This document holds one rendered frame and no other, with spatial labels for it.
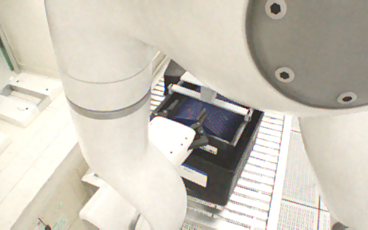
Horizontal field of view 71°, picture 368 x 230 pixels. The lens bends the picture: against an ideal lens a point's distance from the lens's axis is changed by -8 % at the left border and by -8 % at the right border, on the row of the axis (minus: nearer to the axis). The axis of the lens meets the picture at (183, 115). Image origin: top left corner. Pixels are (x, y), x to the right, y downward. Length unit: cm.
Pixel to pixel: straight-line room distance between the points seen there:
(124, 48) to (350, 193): 21
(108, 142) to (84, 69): 10
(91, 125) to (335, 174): 22
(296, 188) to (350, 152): 166
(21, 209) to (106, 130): 55
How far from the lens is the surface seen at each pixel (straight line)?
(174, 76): 107
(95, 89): 24
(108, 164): 33
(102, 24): 20
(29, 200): 81
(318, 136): 22
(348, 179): 23
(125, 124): 28
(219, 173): 71
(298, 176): 192
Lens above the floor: 149
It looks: 44 degrees down
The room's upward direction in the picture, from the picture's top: straight up
